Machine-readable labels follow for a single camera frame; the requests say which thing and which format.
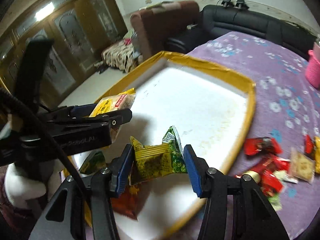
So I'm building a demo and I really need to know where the floral covered bed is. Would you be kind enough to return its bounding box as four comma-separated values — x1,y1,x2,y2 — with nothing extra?
101,29,143,73

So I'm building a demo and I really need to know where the purple floral tablecloth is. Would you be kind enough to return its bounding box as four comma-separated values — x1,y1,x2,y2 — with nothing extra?
190,31,319,239

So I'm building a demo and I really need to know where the white gloved left hand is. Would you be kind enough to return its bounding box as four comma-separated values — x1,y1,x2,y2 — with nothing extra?
4,160,64,209

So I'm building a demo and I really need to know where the black leather sofa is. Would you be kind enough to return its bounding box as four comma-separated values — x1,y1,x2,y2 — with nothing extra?
164,5,316,59

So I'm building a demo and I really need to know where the yellow pastry packet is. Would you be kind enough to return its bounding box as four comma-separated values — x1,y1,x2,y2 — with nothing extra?
314,137,320,174

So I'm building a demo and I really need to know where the small red candy packet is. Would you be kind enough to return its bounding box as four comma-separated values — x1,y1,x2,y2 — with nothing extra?
244,137,283,156

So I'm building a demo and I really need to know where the yellow biscuit packet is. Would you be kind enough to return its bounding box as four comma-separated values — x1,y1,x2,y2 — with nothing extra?
89,88,136,118

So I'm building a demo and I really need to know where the small green candy packet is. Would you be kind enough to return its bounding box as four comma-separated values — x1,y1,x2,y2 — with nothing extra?
268,194,282,211

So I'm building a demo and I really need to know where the pink sleeved thermos bottle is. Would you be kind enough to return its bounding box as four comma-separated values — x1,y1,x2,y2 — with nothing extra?
305,42,320,89

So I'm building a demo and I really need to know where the dark wooden door cabinet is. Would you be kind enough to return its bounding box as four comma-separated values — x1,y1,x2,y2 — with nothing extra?
1,0,127,108

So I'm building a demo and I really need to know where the black clip device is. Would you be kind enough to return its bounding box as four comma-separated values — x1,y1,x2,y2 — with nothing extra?
221,0,234,8
235,0,249,10

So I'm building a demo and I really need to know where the red black chocolate packet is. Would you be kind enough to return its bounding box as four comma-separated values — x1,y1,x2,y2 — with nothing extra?
304,134,314,154

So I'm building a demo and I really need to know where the black clip device left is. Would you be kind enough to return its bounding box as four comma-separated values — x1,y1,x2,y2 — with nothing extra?
221,0,234,8

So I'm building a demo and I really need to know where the large red candy packet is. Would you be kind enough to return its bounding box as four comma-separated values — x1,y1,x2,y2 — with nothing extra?
235,154,290,197

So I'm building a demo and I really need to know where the red orange snack packet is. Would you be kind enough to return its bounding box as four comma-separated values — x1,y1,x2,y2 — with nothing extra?
111,185,140,220

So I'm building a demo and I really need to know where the brown armchair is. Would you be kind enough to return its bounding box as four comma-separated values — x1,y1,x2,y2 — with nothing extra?
130,1,200,61

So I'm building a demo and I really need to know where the green yellow snack packet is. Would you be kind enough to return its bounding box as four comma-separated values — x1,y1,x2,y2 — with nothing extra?
129,126,187,186

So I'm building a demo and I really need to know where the beige cracker packet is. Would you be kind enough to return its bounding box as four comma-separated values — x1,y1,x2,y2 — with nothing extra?
289,147,315,184

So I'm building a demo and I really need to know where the black clip device right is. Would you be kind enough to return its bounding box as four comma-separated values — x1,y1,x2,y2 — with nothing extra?
235,0,249,10

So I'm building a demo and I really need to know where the yellow cardboard box tray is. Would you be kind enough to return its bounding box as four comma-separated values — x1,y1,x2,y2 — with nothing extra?
62,50,257,240

